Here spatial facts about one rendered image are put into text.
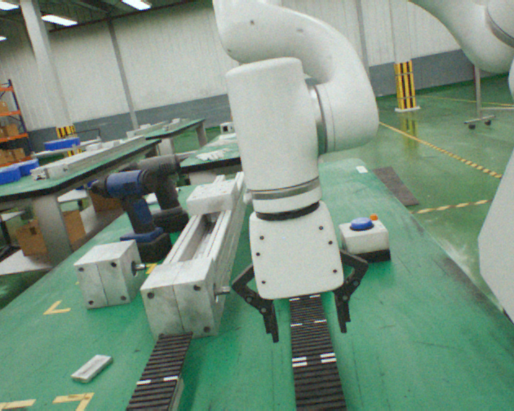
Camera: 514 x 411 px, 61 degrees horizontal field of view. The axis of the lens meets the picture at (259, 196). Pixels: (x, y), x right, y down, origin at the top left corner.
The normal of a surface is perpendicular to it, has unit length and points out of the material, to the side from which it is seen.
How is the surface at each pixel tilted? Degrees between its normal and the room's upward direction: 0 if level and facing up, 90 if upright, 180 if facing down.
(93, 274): 90
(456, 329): 0
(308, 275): 89
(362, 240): 90
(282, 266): 90
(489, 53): 113
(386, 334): 0
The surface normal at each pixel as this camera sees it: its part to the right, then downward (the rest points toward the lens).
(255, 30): -0.16, 0.58
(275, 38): -0.22, 0.75
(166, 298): -0.04, 0.25
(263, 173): -0.44, 0.29
